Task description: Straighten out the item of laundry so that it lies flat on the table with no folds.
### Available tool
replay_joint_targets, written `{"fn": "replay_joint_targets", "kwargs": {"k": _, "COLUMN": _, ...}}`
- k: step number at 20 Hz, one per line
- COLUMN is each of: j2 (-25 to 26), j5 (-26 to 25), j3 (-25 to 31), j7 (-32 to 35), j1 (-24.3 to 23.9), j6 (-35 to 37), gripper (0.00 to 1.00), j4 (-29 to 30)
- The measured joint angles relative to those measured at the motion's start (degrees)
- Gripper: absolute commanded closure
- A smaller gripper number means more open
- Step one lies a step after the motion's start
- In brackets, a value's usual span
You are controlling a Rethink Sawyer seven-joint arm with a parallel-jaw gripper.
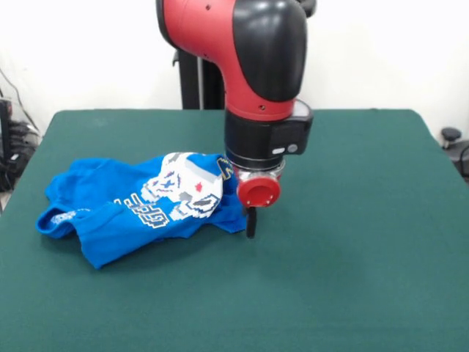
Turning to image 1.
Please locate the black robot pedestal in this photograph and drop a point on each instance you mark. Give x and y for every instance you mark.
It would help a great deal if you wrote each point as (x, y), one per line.
(201, 80)

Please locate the blue printed t-shirt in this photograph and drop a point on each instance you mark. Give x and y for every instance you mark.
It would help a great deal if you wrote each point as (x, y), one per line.
(110, 234)

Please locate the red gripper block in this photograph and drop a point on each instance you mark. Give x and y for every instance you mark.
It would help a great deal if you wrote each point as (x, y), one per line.
(258, 192)

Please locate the dark green table cloth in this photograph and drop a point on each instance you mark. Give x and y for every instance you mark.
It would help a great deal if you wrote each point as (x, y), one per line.
(329, 256)

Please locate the black electronics box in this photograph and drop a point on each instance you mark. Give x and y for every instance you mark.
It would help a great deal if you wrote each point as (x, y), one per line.
(4, 128)

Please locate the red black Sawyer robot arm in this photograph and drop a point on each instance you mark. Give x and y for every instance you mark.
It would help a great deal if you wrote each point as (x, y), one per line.
(256, 73)

